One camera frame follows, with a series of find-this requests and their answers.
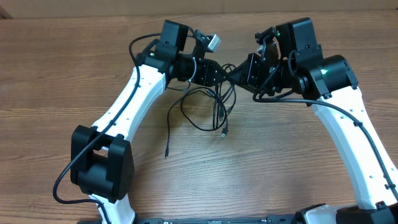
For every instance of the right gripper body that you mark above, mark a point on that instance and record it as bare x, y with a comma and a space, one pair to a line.
258, 74

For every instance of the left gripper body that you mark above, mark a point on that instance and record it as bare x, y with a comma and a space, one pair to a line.
203, 71

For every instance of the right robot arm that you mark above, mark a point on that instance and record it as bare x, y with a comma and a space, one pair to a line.
290, 60

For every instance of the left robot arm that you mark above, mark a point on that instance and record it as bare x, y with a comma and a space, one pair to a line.
101, 158

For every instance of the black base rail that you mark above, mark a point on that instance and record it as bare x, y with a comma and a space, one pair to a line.
211, 221

